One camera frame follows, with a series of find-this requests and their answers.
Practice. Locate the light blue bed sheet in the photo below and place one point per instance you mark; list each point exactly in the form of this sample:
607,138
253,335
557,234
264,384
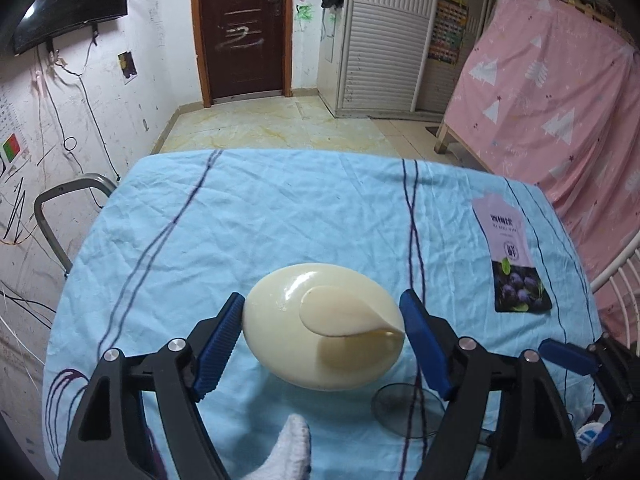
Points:
184,231

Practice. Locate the purple blueberry snack pouch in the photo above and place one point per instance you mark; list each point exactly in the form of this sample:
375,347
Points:
517,283

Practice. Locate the cream oval plastic container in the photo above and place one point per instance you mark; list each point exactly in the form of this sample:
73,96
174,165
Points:
323,327

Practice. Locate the white louvered wardrobe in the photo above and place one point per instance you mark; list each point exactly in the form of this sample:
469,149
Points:
373,59

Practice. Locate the colourful wall chart poster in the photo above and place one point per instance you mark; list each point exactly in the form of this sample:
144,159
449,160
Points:
448,31

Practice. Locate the dark brown wooden door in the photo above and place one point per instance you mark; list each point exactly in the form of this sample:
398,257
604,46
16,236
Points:
244,48

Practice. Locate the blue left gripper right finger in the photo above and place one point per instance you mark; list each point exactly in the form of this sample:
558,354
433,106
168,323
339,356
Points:
568,356

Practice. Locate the pink tree-print curtain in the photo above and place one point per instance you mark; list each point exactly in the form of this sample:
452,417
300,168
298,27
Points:
550,97

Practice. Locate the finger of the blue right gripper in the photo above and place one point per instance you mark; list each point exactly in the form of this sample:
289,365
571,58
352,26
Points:
420,329

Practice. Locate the white sock foot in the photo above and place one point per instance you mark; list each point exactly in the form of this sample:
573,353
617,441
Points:
290,458

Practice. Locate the eye chart wall poster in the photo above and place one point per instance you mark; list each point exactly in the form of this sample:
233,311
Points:
14,147

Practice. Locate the grey metal chair frame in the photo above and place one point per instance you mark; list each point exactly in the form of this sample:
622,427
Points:
65,213

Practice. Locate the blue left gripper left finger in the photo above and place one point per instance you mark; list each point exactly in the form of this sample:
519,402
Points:
213,341

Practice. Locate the wall-mounted black television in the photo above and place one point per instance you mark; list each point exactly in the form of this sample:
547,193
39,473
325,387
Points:
47,19

